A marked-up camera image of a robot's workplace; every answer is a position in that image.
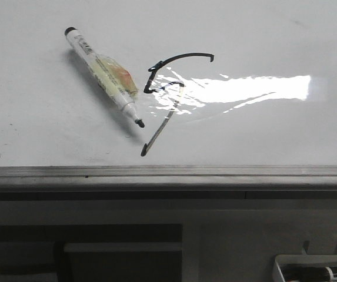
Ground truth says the white marker with taped grip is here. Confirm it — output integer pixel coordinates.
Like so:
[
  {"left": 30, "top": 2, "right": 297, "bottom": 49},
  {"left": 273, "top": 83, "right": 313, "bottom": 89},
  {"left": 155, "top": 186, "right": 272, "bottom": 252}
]
[{"left": 65, "top": 27, "right": 145, "bottom": 128}]

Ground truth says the white plastic marker tray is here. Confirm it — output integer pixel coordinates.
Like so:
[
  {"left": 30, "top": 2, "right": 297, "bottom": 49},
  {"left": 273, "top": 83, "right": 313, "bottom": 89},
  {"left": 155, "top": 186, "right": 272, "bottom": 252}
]
[{"left": 272, "top": 254, "right": 337, "bottom": 281}]

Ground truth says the black capped marker in tray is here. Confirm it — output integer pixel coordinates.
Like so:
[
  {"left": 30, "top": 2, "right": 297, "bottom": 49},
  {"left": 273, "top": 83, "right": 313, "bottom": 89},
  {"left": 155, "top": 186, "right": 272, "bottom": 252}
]
[{"left": 282, "top": 266, "right": 337, "bottom": 281}]

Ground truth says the white whiteboard with metal frame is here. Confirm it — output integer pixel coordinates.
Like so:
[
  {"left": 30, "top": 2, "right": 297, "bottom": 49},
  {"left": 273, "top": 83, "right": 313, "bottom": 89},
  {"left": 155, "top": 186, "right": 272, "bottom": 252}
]
[{"left": 0, "top": 1, "right": 337, "bottom": 198}]

